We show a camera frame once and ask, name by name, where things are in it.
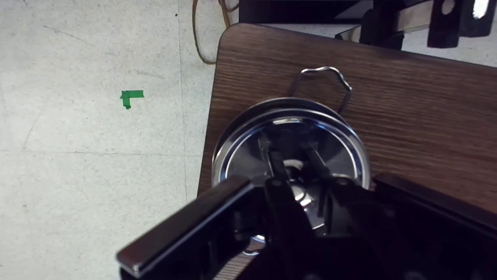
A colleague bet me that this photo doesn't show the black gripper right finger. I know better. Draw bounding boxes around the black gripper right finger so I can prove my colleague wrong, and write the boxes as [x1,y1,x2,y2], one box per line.
[301,146,497,280]

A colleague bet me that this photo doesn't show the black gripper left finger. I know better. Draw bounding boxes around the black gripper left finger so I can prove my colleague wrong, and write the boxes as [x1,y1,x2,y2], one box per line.
[115,132,323,280]

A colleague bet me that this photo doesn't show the silver metal pot lid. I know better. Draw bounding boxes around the silver metal pot lid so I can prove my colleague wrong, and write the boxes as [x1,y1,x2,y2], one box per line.
[209,97,372,191]

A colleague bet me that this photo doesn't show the green floor tape mark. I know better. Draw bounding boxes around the green floor tape mark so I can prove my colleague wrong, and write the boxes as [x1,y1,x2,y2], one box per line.
[119,88,146,110]

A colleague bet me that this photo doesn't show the black equipment base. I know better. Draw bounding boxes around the black equipment base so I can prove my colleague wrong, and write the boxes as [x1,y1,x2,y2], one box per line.
[335,0,497,51]

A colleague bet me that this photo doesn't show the black perforated mounting platform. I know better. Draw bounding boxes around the black perforated mounting platform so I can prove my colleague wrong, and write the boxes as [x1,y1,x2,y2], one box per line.
[237,0,375,24]

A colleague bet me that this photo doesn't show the silver metal two-handled pot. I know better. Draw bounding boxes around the silver metal two-handled pot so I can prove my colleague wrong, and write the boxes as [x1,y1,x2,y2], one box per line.
[208,65,372,189]

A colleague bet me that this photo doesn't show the yellow cable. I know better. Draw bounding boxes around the yellow cable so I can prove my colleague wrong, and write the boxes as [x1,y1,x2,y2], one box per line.
[191,0,233,66]

